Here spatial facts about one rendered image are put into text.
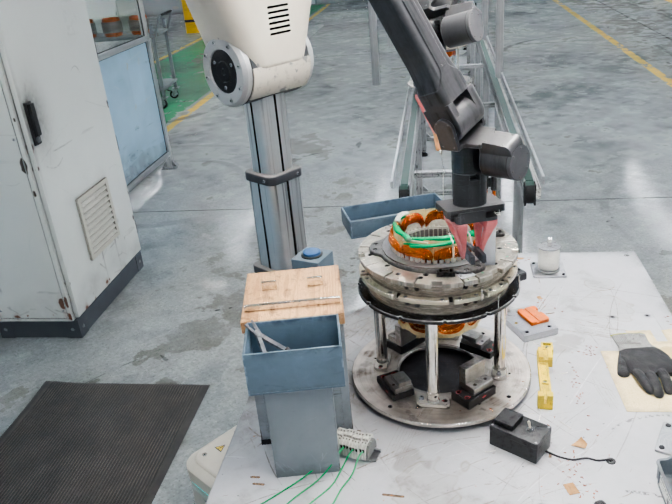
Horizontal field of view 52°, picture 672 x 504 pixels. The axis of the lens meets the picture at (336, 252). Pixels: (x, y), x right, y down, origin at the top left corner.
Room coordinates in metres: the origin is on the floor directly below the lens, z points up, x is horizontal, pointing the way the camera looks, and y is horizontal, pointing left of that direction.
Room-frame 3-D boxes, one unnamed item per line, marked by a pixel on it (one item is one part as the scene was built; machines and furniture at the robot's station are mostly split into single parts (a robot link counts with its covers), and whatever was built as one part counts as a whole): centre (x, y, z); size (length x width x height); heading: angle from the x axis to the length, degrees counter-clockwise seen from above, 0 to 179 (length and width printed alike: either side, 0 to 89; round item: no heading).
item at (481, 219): (1.08, -0.24, 1.21); 0.07 x 0.07 x 0.09; 9
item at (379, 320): (1.30, -0.08, 0.91); 0.02 x 0.02 x 0.21
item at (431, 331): (1.14, -0.17, 0.91); 0.02 x 0.02 x 0.21
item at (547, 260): (1.70, -0.59, 0.82); 0.06 x 0.06 x 0.06
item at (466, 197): (1.08, -0.23, 1.28); 0.10 x 0.07 x 0.07; 99
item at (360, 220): (1.58, -0.15, 0.92); 0.25 x 0.11 x 0.28; 99
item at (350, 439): (1.04, 0.00, 0.80); 0.10 x 0.05 x 0.04; 64
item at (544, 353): (1.22, -0.43, 0.80); 0.22 x 0.04 x 0.03; 163
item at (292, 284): (1.18, 0.09, 1.05); 0.20 x 0.19 x 0.02; 1
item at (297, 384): (1.03, 0.09, 0.92); 0.17 x 0.11 x 0.28; 91
